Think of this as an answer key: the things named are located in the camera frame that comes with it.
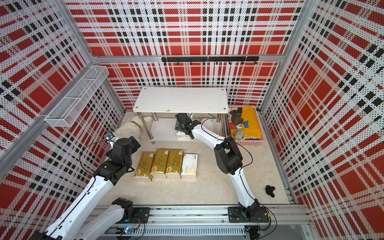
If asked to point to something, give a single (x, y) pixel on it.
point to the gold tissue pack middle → (160, 160)
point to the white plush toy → (128, 129)
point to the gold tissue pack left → (143, 171)
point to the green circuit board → (127, 229)
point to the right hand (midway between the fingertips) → (187, 124)
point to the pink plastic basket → (260, 142)
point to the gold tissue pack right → (174, 164)
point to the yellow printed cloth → (249, 125)
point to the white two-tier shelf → (157, 108)
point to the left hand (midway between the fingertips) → (128, 142)
